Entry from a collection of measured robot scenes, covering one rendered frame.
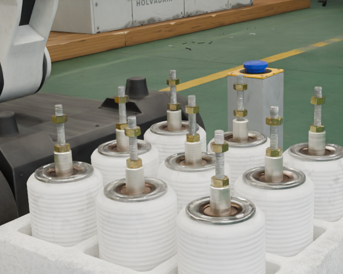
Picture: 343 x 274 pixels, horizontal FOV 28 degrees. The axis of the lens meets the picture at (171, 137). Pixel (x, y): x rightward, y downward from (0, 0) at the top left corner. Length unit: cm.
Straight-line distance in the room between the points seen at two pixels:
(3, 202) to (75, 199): 31
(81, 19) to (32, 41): 209
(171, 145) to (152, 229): 26
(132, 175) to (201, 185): 11
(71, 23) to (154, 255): 285
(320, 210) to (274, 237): 12
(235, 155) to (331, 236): 18
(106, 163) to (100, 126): 40
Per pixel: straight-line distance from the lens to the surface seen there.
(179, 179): 85
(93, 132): 129
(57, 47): 321
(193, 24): 397
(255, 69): 113
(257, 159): 95
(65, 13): 360
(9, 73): 143
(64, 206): 85
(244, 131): 97
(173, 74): 102
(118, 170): 92
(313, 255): 81
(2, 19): 139
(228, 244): 70
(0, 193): 114
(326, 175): 89
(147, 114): 140
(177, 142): 101
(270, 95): 113
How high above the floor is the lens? 54
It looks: 16 degrees down
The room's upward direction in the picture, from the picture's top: 2 degrees counter-clockwise
